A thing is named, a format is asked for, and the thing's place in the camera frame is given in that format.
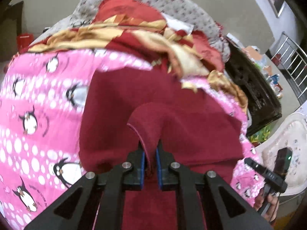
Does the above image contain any dark red fleece sweater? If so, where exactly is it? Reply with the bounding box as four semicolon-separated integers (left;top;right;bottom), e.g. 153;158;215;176
79;67;243;229

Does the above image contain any person right hand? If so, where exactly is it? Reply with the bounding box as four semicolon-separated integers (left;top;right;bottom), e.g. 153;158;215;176
253;191;280;223

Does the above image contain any cream ornate armchair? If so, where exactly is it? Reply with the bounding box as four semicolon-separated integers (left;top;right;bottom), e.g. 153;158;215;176
256;113;307;196

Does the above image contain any pink penguin quilt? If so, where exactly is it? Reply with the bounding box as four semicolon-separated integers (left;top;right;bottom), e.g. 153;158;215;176
0;47;264;230

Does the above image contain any dark carved wooden nightstand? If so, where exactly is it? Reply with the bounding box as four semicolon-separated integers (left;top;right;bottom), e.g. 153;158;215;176
225;40;282;136

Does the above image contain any metal stair railing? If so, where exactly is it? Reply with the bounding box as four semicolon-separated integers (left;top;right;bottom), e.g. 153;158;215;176
271;32;307;105

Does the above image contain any red heart embroidered pillow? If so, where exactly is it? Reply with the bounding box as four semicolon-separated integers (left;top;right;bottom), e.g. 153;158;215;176
192;30;224;72

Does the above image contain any red and gold blanket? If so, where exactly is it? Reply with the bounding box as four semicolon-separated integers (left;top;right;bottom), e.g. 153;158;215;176
22;16;248;112

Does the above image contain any white pillow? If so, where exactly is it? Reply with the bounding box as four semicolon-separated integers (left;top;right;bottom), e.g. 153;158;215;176
162;13;194;34

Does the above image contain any floral upholstered headboard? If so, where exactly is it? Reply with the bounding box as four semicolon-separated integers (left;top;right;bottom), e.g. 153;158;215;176
34;0;230;62

